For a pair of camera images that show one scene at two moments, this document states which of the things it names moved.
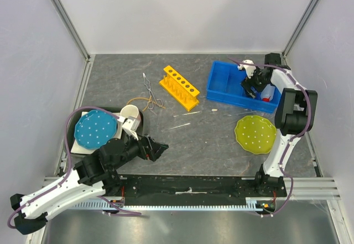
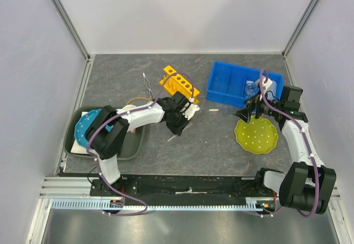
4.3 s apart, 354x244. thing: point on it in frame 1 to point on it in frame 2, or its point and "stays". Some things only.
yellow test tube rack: x=180 y=89 stays
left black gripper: x=154 y=150 to x=178 y=130
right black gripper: x=247 y=82 to x=245 y=113
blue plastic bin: x=224 y=86 stays
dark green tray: x=73 y=118 stays
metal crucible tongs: x=150 y=103 stays
